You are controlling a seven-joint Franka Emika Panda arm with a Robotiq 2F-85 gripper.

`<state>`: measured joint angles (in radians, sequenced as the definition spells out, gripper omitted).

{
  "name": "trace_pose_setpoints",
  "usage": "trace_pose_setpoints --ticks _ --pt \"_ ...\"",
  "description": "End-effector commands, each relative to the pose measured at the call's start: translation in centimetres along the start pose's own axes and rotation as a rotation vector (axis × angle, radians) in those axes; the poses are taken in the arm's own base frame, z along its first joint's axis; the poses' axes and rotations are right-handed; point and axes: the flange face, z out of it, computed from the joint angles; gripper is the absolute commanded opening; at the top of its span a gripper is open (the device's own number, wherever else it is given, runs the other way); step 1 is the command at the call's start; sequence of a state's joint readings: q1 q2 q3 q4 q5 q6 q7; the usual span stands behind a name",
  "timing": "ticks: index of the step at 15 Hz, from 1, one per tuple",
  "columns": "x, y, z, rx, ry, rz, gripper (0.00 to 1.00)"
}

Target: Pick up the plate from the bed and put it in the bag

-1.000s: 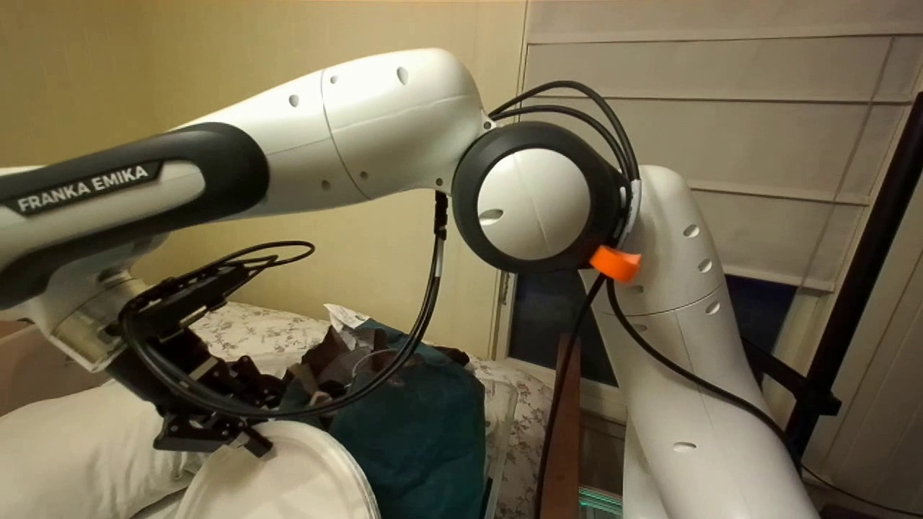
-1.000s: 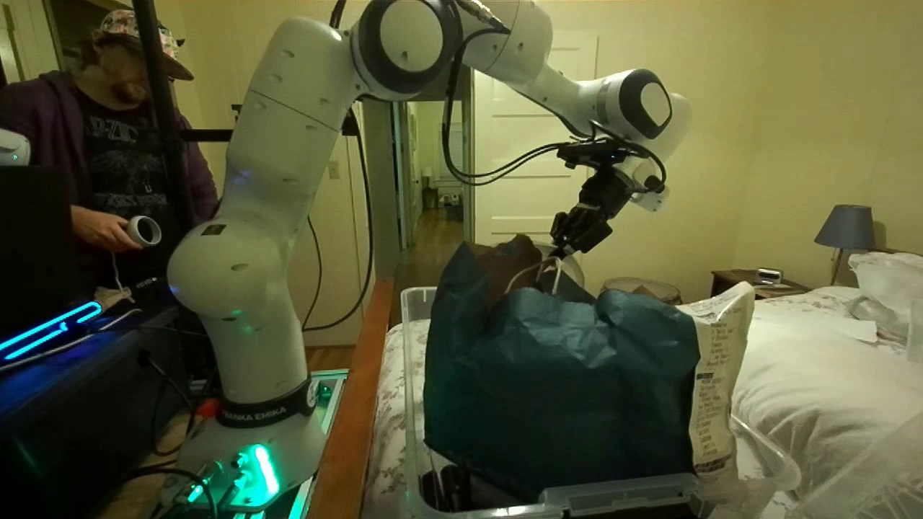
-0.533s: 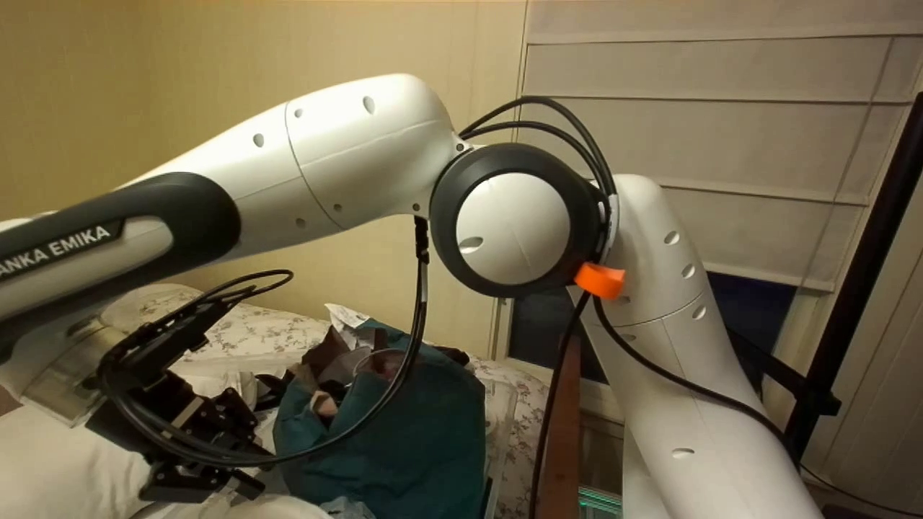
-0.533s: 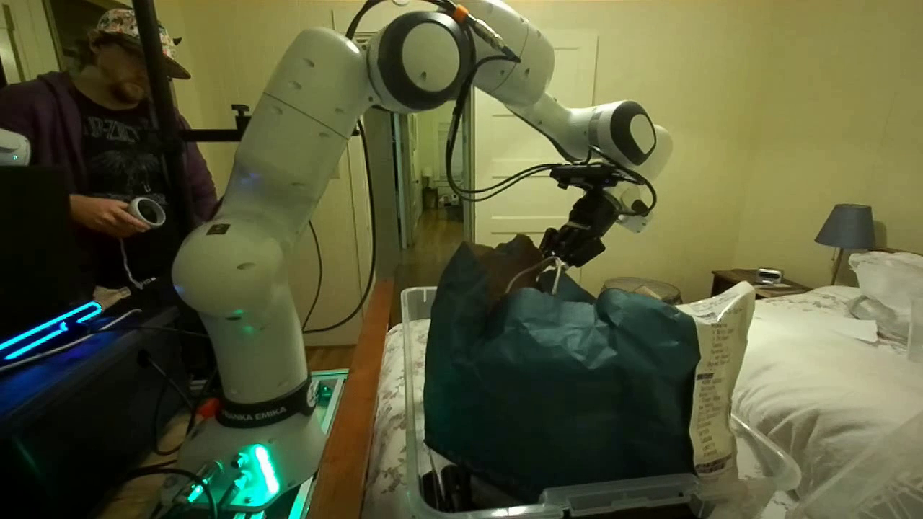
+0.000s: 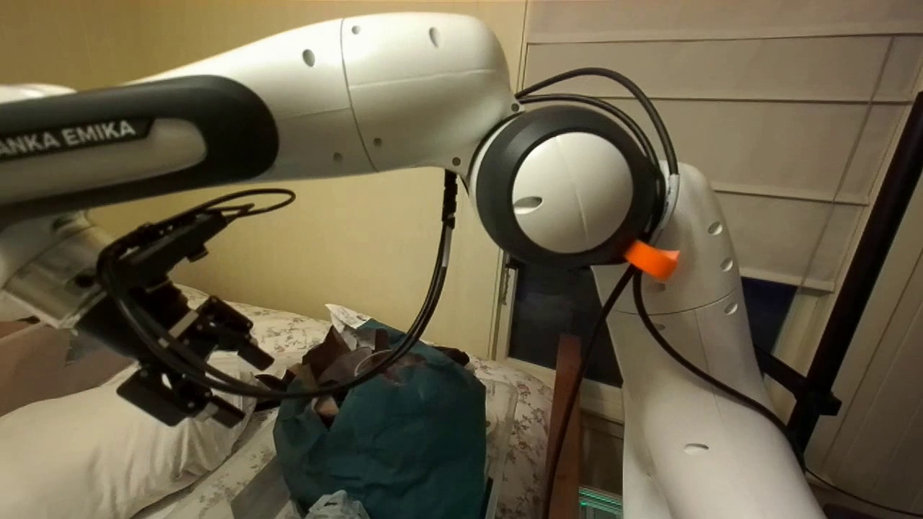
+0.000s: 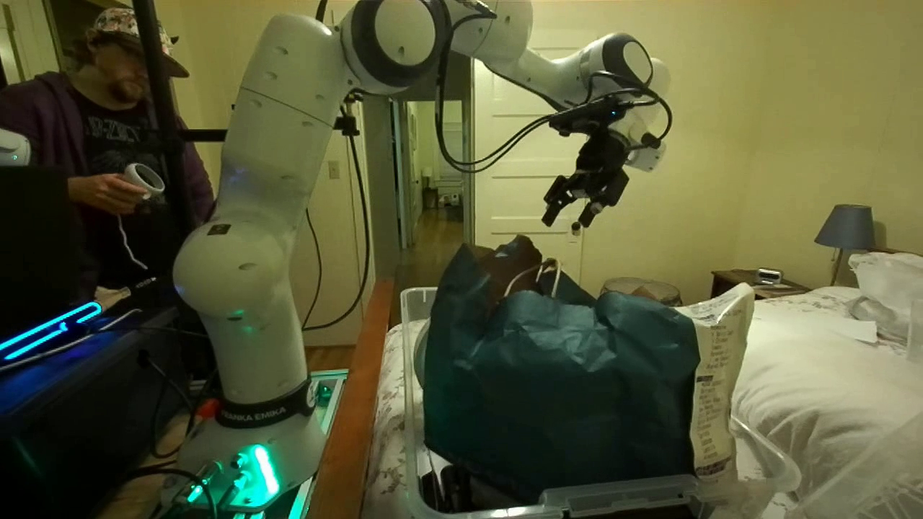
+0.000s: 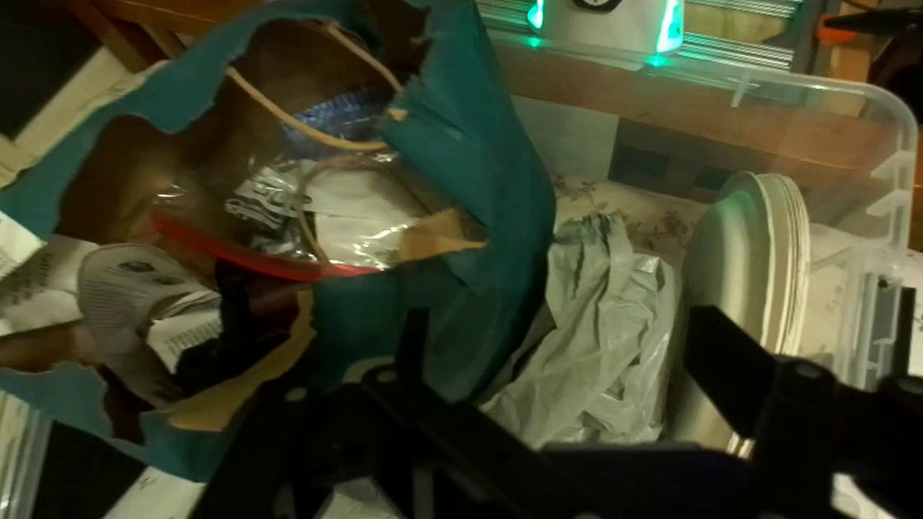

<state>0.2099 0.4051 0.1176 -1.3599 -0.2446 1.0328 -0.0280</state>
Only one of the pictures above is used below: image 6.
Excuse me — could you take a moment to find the dark teal fabric bag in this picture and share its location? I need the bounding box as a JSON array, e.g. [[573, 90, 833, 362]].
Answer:
[[422, 231, 705, 505]]

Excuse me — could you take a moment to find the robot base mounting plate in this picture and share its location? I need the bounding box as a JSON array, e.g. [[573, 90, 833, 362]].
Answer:
[[157, 370, 351, 519]]

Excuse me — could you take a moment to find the person in dark shirt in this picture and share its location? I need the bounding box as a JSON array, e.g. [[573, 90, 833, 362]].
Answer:
[[0, 3, 217, 296]]

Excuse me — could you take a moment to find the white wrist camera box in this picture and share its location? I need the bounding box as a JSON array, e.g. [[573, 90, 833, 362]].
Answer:
[[628, 129, 670, 176]]

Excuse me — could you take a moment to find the white pillow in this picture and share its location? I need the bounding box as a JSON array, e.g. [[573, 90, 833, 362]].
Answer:
[[845, 250, 923, 341]]

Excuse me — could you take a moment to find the white printed paper bag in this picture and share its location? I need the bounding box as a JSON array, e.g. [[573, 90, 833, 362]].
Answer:
[[676, 277, 760, 476]]

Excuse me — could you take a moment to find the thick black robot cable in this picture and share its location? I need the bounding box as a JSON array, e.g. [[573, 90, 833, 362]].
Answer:
[[431, 37, 676, 179]]

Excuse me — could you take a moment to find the white VR controller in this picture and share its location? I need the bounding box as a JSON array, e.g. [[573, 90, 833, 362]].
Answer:
[[122, 159, 171, 205]]

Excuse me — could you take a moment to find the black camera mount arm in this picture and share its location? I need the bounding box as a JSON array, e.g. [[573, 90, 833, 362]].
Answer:
[[183, 106, 364, 145]]

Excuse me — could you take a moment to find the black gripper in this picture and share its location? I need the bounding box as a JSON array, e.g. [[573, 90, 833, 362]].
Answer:
[[540, 125, 641, 234]]

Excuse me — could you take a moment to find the person's hand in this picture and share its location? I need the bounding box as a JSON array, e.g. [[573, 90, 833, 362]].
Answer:
[[67, 166, 151, 218]]

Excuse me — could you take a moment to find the grey shade table lamp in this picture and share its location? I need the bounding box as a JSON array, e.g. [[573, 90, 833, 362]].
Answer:
[[814, 201, 879, 287]]

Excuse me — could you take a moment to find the white panel door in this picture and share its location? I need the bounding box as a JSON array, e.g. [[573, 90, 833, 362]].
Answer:
[[471, 55, 601, 283]]

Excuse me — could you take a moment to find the dark wooden nightstand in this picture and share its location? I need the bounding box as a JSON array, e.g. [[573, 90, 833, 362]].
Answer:
[[709, 266, 816, 299]]

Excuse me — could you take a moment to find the clear plastic sheet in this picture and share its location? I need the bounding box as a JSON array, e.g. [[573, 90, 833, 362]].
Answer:
[[729, 384, 923, 519]]

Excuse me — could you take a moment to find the blue lit device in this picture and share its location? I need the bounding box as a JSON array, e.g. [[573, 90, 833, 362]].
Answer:
[[0, 296, 111, 370]]

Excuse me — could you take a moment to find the wooden bed footboard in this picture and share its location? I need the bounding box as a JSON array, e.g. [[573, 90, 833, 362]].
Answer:
[[312, 277, 405, 519]]

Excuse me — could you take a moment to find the black tripod pole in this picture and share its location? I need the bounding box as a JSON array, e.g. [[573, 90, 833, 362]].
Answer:
[[131, 0, 196, 231]]

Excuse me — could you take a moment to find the thin black hanging cable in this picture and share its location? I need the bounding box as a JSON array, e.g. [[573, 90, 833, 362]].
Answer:
[[301, 122, 374, 335]]

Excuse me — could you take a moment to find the white rounded device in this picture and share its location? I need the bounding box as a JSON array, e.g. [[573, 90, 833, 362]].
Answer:
[[0, 127, 36, 172]]

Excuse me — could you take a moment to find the clear plastic storage bin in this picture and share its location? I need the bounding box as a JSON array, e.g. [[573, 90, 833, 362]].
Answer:
[[398, 283, 806, 519]]

